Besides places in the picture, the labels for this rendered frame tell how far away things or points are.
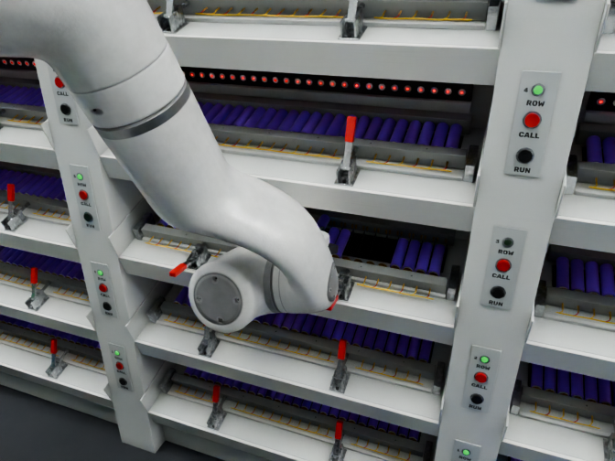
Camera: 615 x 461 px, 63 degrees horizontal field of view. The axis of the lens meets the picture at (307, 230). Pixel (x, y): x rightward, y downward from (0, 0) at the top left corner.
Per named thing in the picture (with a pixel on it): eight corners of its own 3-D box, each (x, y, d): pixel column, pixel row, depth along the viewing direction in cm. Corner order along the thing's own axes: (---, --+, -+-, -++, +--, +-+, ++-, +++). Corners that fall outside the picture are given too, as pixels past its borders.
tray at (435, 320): (452, 346, 77) (458, 306, 70) (125, 273, 96) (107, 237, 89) (469, 253, 90) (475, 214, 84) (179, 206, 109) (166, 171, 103)
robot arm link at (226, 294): (297, 236, 65) (234, 237, 68) (253, 263, 53) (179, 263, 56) (304, 297, 67) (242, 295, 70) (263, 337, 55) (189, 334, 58)
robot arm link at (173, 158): (271, 51, 43) (349, 271, 64) (119, 76, 48) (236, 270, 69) (239, 114, 37) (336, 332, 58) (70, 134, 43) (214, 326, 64)
